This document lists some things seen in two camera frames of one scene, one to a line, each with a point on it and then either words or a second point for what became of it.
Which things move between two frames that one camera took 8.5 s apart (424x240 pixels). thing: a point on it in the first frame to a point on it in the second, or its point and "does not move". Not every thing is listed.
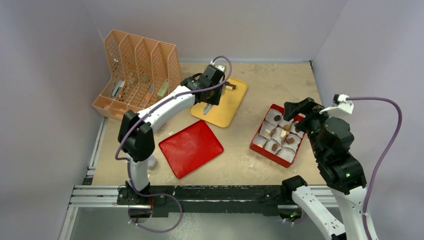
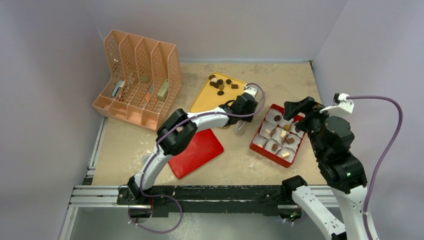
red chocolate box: x=277 y=139 does not move
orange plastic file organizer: x=140 y=71 does not move
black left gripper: x=215 y=101 to x=251 y=109
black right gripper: x=305 y=114 does not move
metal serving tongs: x=207 y=108 to x=238 y=126
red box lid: x=190 y=148 does not move
